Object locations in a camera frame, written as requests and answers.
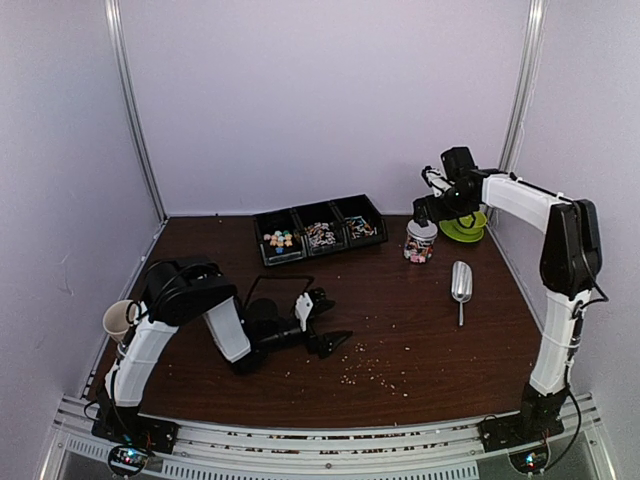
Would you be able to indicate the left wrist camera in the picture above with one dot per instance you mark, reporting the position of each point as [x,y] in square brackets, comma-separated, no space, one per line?
[302,310]

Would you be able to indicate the aluminium frame post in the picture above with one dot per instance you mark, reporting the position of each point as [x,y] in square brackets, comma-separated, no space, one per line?
[117,37]
[525,83]

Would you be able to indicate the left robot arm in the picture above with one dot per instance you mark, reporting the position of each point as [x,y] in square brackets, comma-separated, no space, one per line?
[244,330]

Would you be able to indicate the right aluminium frame post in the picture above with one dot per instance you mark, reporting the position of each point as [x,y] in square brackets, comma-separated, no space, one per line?
[525,83]

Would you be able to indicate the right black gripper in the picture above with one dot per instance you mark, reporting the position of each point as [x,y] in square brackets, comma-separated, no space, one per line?
[436,213]

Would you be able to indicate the clear plastic lid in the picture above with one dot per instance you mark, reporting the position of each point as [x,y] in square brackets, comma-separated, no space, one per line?
[422,233]

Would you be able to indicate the front aluminium rail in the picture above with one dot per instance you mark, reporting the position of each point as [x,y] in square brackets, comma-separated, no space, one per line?
[443,450]

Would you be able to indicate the left aluminium frame post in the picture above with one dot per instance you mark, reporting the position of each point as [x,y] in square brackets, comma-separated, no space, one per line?
[117,37]

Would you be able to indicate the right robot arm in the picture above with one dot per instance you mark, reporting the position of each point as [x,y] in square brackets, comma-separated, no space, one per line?
[569,263]

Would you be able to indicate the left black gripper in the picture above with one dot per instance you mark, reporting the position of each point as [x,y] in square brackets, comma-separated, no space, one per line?
[323,348]

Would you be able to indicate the cream floral mug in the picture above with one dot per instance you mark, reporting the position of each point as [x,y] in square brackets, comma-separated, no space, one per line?
[118,318]

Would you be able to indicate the green bowl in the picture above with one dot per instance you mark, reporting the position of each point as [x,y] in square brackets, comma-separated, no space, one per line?
[471,224]

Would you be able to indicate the metal scoop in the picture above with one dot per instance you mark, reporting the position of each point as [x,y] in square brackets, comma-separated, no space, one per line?
[461,287]

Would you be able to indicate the clear plastic cup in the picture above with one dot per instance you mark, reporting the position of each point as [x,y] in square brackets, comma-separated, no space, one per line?
[418,250]

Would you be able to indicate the green saucer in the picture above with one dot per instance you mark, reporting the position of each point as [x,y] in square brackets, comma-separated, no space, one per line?
[453,230]

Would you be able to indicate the black three-compartment candy tray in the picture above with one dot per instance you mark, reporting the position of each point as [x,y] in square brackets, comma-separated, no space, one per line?
[318,229]

